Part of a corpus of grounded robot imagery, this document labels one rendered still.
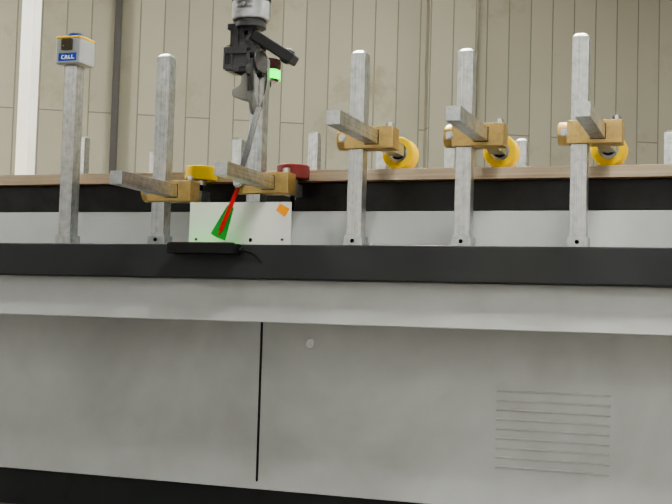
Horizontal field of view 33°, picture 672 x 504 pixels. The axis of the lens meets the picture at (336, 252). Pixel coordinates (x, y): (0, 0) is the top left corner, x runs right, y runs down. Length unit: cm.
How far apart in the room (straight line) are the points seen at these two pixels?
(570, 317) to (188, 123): 452
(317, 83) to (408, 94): 56
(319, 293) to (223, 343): 41
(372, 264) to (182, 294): 50
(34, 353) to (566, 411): 144
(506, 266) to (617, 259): 23
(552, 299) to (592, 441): 38
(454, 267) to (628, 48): 504
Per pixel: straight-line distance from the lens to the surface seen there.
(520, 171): 265
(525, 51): 714
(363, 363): 275
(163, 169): 275
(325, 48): 685
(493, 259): 243
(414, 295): 251
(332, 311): 256
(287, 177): 260
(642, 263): 238
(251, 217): 262
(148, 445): 300
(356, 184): 255
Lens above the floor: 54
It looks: 3 degrees up
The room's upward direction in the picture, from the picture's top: 2 degrees clockwise
